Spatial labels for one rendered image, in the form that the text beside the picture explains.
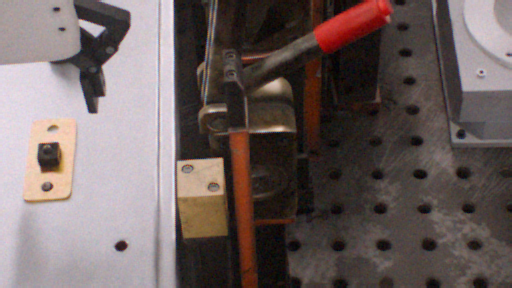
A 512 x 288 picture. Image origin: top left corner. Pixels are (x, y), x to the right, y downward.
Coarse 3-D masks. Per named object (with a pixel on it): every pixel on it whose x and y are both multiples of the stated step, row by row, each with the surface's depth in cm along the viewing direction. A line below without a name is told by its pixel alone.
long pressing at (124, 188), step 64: (128, 0) 92; (64, 64) 86; (128, 64) 86; (0, 128) 82; (128, 128) 81; (0, 192) 77; (128, 192) 77; (0, 256) 74; (64, 256) 73; (128, 256) 73
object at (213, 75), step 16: (224, 0) 65; (240, 0) 65; (224, 16) 66; (240, 16) 66; (208, 32) 71; (224, 32) 67; (240, 32) 67; (208, 48) 72; (224, 48) 68; (240, 48) 68; (208, 64) 74; (208, 80) 71; (208, 96) 72; (224, 96) 72
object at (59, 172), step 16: (32, 128) 81; (48, 128) 81; (64, 128) 81; (32, 144) 80; (48, 144) 79; (64, 144) 80; (32, 160) 79; (48, 160) 78; (64, 160) 79; (32, 176) 78; (48, 176) 78; (64, 176) 78; (32, 192) 77; (48, 192) 77; (64, 192) 77
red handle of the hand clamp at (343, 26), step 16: (368, 0) 69; (384, 0) 68; (336, 16) 70; (352, 16) 69; (368, 16) 68; (384, 16) 68; (320, 32) 70; (336, 32) 69; (352, 32) 69; (368, 32) 69; (288, 48) 72; (304, 48) 71; (320, 48) 70; (336, 48) 70; (256, 64) 73; (272, 64) 72; (288, 64) 71; (256, 80) 73; (272, 80) 73
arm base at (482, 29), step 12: (468, 0) 118; (480, 0) 117; (492, 0) 117; (504, 0) 111; (468, 12) 116; (480, 12) 116; (492, 12) 116; (504, 12) 112; (468, 24) 115; (480, 24) 115; (492, 24) 115; (504, 24) 113; (480, 36) 114; (492, 36) 113; (504, 36) 113; (480, 48) 113; (492, 48) 112; (504, 48) 112; (504, 60) 111
